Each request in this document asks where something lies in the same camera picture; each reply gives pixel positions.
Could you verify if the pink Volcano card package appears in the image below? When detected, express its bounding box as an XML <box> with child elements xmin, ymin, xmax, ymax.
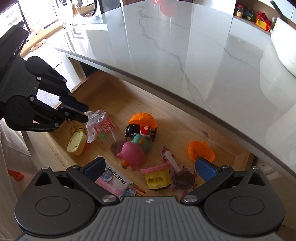
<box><xmin>95</xmin><ymin>161</ymin><xmax>147</xmax><ymax>200</ymax></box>

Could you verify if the orange pumpkin half shell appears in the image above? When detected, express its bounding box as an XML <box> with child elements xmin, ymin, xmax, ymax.
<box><xmin>188</xmin><ymin>141</ymin><xmax>215</xmax><ymax>162</ymax></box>

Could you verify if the red white snack packet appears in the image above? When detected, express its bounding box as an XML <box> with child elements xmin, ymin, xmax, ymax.
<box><xmin>85</xmin><ymin>110</ymin><xmax>116</xmax><ymax>144</ymax></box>

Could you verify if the black red doll figure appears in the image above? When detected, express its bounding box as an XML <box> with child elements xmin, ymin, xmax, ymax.
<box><xmin>125</xmin><ymin>124</ymin><xmax>157</xmax><ymax>141</ymax></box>

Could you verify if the orange pumpkin toy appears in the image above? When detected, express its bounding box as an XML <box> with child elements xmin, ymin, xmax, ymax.
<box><xmin>128</xmin><ymin>113</ymin><xmax>157</xmax><ymax>131</ymax></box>

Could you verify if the swirl lollipop in wrapper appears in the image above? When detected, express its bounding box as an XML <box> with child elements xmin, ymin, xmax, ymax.
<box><xmin>162</xmin><ymin>146</ymin><xmax>198</xmax><ymax>196</ymax></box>

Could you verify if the pink teal plush toy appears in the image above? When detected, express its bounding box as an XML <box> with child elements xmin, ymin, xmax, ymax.
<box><xmin>116</xmin><ymin>134</ymin><xmax>151</xmax><ymax>171</ymax></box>

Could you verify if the pink yellow toy cup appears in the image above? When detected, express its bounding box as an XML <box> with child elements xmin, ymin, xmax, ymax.
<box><xmin>140</xmin><ymin>163</ymin><xmax>171</xmax><ymax>191</ymax></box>

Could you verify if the wooden drawer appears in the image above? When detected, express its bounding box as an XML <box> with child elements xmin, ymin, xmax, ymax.
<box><xmin>47</xmin><ymin>71</ymin><xmax>254</xmax><ymax>197</ymax></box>

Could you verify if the washing machine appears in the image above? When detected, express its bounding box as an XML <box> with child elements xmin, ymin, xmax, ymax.
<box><xmin>69</xmin><ymin>0</ymin><xmax>103</xmax><ymax>26</ymax></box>

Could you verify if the red trash can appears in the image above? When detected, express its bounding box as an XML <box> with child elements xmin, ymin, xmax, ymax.
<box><xmin>152</xmin><ymin>0</ymin><xmax>178</xmax><ymax>17</ymax></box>

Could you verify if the white tub container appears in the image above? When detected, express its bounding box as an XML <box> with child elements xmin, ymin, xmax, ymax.
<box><xmin>271</xmin><ymin>18</ymin><xmax>296</xmax><ymax>76</ymax></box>

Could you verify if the red yellow toy truck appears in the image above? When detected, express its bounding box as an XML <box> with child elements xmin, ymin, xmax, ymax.
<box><xmin>255</xmin><ymin>11</ymin><xmax>272</xmax><ymax>32</ymax></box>

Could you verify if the small spice jar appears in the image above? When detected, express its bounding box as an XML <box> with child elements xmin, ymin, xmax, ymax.
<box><xmin>234</xmin><ymin>4</ymin><xmax>244</xmax><ymax>18</ymax></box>

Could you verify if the dark green toy car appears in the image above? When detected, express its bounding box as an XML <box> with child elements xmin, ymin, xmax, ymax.
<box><xmin>243</xmin><ymin>8</ymin><xmax>256</xmax><ymax>22</ymax></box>

